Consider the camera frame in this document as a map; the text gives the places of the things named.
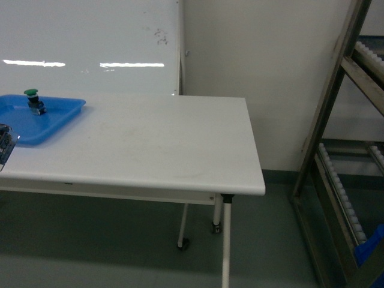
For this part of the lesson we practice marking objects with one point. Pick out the metal roller rack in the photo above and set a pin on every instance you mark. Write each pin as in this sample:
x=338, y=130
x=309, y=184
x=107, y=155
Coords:
x=355, y=61

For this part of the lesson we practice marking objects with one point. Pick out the green push button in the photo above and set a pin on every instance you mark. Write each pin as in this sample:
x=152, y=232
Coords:
x=36, y=106

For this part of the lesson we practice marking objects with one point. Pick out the blue plastic tray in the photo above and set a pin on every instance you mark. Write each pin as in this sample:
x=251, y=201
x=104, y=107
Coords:
x=34, y=129

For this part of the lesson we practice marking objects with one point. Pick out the white whiteboard panel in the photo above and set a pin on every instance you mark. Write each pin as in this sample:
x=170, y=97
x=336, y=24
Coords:
x=90, y=47

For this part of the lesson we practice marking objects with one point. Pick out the blue plastic crate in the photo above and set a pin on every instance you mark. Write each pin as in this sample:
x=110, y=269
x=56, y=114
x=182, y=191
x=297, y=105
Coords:
x=363, y=251

